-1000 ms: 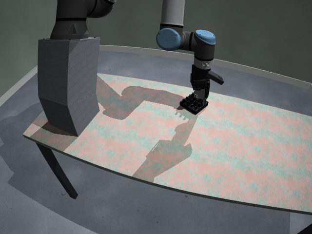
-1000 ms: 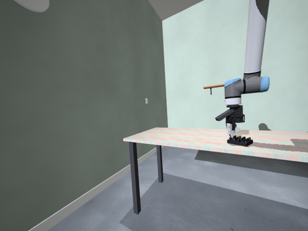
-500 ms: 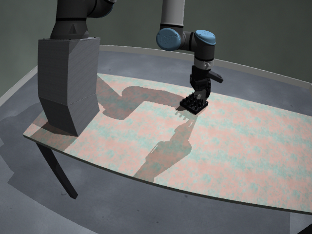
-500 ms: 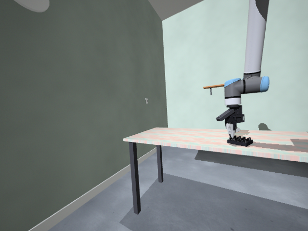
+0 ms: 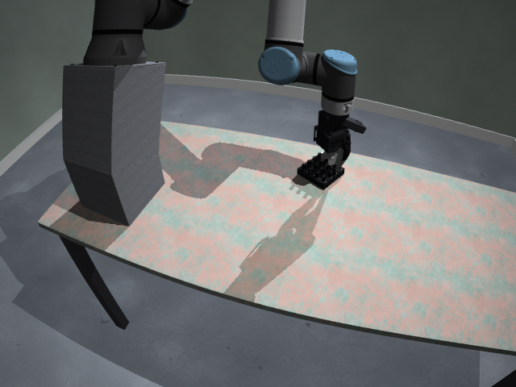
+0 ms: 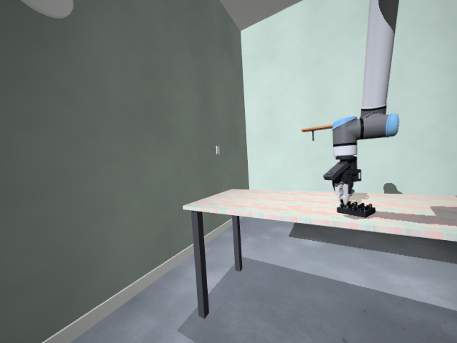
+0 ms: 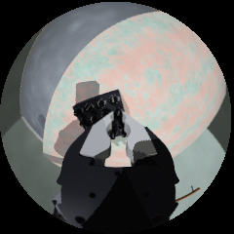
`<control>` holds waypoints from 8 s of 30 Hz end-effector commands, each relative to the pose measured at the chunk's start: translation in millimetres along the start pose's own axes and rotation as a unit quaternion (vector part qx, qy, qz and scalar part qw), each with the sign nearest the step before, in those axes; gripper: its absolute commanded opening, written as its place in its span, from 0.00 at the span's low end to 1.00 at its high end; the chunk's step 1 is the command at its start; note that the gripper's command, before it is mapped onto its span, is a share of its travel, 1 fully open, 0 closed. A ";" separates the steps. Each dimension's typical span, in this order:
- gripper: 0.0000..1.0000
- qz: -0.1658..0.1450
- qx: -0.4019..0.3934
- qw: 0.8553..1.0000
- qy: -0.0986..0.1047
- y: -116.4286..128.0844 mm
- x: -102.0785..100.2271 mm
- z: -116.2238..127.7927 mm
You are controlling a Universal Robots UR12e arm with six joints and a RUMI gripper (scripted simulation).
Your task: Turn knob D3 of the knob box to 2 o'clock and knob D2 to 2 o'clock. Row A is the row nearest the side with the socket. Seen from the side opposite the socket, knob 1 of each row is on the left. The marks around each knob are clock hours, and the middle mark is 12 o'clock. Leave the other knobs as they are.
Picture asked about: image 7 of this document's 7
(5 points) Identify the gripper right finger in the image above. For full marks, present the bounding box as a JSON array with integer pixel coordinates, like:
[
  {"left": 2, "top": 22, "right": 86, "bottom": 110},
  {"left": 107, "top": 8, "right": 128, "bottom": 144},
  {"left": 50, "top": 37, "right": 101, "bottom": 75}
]
[{"left": 121, "top": 111, "right": 179, "bottom": 184}]

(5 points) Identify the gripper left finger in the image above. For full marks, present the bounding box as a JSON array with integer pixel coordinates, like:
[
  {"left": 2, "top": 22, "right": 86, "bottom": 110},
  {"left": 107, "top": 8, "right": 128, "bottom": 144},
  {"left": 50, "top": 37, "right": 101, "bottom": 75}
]
[{"left": 57, "top": 111, "right": 115, "bottom": 185}]

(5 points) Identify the black knob box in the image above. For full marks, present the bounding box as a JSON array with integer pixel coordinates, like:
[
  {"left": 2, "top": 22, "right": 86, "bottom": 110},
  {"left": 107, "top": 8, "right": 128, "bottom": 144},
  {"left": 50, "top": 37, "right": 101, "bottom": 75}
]
[{"left": 72, "top": 90, "right": 127, "bottom": 139}]

